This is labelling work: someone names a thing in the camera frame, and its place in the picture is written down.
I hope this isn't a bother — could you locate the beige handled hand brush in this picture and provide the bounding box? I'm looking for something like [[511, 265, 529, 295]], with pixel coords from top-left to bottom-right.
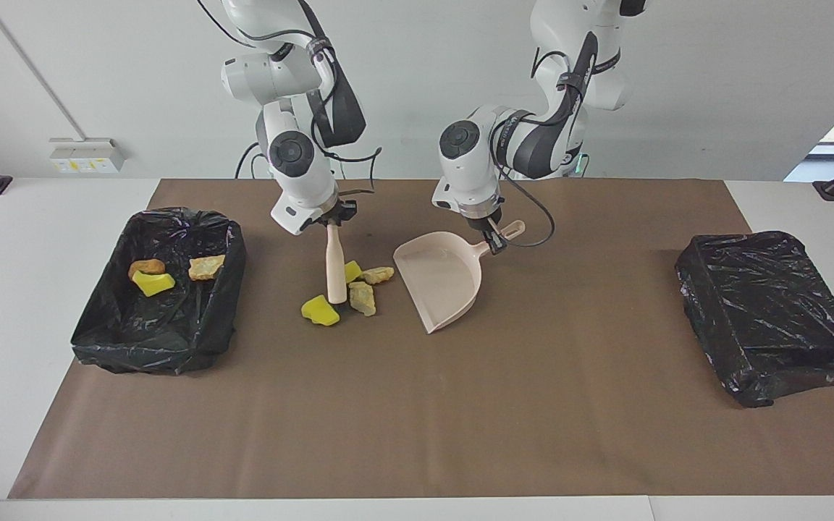
[[325, 223, 349, 305]]

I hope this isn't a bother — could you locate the beige plastic dustpan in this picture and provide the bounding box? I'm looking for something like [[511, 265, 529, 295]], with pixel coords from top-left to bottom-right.
[[393, 219, 526, 334]]

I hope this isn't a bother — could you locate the square beige bread chunk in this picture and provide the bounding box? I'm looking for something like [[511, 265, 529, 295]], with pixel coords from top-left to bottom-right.
[[348, 281, 377, 317]]

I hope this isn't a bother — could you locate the sliced bread loaf piece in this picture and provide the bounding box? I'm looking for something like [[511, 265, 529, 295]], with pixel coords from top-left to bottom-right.
[[188, 254, 227, 281]]

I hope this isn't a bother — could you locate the yellow sponge piece green backing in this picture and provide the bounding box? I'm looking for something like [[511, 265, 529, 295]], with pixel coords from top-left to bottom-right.
[[132, 271, 176, 297]]

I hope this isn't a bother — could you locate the black bag lined bin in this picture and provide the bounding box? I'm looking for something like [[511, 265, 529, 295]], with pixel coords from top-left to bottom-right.
[[71, 208, 248, 376], [675, 232, 834, 408]]

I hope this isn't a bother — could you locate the brown paper table mat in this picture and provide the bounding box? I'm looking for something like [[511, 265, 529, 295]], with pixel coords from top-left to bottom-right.
[[8, 179, 834, 500]]

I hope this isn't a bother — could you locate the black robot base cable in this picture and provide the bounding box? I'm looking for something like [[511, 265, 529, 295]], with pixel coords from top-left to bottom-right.
[[235, 141, 262, 179]]

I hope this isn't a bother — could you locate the white wall socket box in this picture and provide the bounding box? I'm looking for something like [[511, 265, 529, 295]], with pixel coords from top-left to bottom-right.
[[49, 137, 126, 174]]

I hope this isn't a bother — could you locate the white wall cable duct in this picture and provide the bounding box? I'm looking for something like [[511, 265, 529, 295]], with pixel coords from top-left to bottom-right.
[[0, 0, 74, 142]]

